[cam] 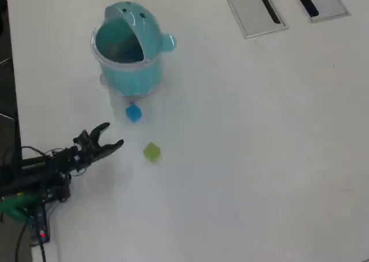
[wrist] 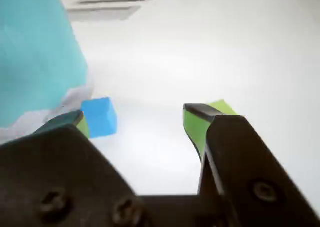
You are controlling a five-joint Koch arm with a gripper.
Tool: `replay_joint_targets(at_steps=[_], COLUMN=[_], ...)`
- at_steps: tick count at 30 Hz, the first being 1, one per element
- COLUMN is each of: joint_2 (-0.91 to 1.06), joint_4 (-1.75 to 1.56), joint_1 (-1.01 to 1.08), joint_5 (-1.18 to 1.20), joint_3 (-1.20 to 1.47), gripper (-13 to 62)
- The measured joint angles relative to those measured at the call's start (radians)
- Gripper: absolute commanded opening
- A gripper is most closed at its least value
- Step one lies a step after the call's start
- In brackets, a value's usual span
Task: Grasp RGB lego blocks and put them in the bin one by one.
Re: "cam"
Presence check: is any thin black wire loop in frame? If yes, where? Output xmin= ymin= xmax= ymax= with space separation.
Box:
xmin=21 ymin=145 xmax=49 ymax=159

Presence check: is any blue cube block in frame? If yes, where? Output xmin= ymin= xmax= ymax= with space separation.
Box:
xmin=125 ymin=104 xmax=143 ymax=123

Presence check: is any black usb cable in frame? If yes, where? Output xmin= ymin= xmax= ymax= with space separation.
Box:
xmin=13 ymin=223 xmax=30 ymax=262

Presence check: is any green cube block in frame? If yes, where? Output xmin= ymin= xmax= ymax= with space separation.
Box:
xmin=143 ymin=141 xmax=161 ymax=163

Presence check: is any green table clamp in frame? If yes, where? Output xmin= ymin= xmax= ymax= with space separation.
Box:
xmin=0 ymin=194 xmax=39 ymax=222

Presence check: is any blue controller circuit board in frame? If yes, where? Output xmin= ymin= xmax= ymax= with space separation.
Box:
xmin=27 ymin=204 xmax=51 ymax=245

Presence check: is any black power cable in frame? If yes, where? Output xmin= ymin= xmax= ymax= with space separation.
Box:
xmin=39 ymin=239 xmax=48 ymax=262

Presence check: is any teal whale-shaped bin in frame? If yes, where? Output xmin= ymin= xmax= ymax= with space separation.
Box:
xmin=91 ymin=1 xmax=178 ymax=98

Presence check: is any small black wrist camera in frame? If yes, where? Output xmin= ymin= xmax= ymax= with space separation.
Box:
xmin=73 ymin=130 xmax=91 ymax=147

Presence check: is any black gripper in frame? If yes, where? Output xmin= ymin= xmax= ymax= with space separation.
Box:
xmin=65 ymin=122 xmax=125 ymax=170

